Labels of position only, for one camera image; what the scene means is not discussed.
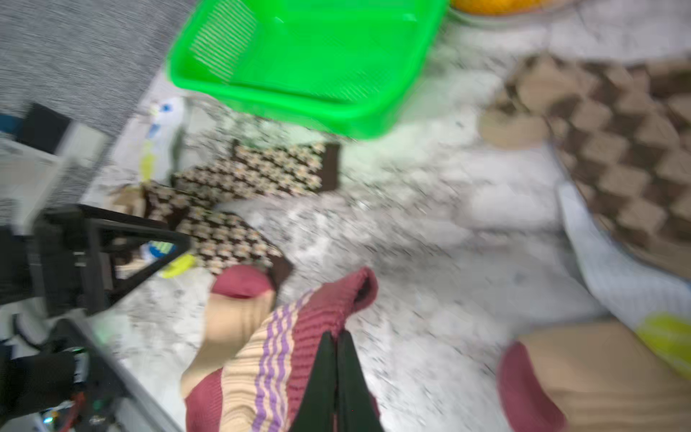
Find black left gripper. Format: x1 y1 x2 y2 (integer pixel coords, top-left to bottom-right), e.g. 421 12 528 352
1 205 192 317

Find green plastic basket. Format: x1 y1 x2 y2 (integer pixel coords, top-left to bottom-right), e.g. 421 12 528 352
167 0 449 140

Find orange fruit in bowl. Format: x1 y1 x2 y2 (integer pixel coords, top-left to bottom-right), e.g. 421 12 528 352
450 0 554 16

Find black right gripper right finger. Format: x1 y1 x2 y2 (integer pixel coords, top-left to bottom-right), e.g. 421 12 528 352
336 330 384 432

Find white sock blue yellow patches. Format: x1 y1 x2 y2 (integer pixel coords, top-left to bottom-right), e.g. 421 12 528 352
140 96 190 185

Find brown daisy sock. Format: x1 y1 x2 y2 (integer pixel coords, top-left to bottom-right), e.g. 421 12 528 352
143 183 293 287
172 143 341 203

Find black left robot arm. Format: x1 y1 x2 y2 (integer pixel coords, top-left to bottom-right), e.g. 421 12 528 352
1 204 191 431

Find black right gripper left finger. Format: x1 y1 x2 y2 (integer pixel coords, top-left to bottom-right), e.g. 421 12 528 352
289 332 338 432

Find brown checkered argyle sock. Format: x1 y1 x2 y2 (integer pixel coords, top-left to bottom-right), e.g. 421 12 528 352
478 54 690 278

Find patterned white bowl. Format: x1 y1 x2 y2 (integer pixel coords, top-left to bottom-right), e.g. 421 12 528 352
449 1 581 30

